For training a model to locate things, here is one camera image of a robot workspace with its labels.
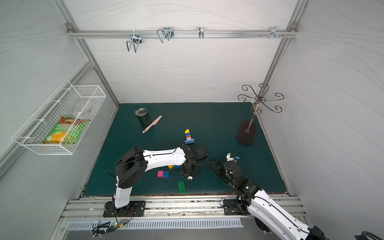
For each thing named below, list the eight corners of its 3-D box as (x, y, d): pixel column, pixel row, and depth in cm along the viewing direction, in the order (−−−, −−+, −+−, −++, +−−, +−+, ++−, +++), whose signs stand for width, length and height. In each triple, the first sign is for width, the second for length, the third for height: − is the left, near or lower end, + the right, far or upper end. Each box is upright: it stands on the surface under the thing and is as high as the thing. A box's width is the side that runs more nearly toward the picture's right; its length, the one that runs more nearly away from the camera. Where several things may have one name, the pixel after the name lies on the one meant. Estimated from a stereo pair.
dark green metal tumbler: (138, 126, 108) (133, 116, 99) (140, 117, 113) (136, 107, 104) (149, 126, 108) (145, 116, 99) (151, 117, 113) (148, 107, 104)
